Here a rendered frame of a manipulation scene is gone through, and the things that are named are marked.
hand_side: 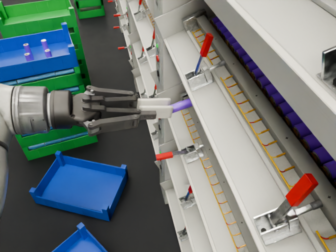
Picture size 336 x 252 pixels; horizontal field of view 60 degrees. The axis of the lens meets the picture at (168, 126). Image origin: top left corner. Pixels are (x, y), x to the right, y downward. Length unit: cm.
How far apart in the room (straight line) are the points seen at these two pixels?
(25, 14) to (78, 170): 76
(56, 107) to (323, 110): 45
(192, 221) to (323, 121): 60
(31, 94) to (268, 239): 44
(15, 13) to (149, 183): 97
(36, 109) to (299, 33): 44
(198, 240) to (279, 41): 58
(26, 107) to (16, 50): 74
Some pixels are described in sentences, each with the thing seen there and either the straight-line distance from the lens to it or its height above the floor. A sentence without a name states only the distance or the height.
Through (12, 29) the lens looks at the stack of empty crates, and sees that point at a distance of 139.
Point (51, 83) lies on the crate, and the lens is 114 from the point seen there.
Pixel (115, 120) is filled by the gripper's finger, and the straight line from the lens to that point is 55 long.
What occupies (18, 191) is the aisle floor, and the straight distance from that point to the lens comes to 130.
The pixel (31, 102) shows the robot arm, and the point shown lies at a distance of 56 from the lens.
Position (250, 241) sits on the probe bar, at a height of 53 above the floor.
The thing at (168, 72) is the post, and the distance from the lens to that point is 70.
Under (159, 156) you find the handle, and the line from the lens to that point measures 61.
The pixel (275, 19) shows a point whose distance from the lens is 27.
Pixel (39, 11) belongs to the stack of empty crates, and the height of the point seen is 41.
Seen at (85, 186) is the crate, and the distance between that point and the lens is 122.
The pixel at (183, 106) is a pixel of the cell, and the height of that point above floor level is 58.
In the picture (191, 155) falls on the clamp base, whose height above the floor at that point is 51.
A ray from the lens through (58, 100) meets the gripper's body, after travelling 56.
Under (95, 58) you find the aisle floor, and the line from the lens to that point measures 193.
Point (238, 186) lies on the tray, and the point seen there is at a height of 68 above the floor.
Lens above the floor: 98
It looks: 45 degrees down
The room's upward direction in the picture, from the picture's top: straight up
